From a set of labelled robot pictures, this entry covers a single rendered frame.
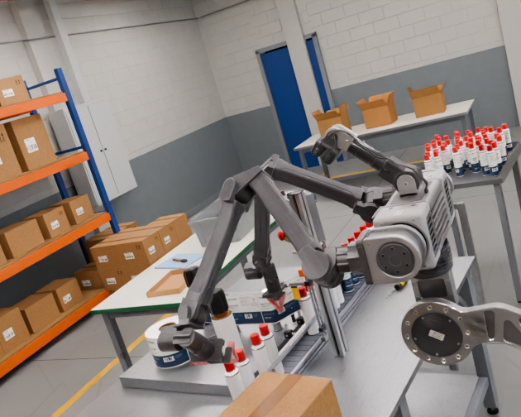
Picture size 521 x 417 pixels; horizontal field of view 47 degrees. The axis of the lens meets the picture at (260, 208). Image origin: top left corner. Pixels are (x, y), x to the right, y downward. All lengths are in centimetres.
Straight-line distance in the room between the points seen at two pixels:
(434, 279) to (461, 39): 796
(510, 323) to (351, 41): 843
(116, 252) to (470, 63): 591
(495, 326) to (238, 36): 925
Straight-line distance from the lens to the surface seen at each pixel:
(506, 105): 966
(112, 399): 272
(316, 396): 165
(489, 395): 331
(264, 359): 218
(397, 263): 147
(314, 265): 152
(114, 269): 647
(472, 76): 963
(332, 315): 231
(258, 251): 226
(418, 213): 152
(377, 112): 772
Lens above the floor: 198
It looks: 13 degrees down
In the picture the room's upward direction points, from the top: 17 degrees counter-clockwise
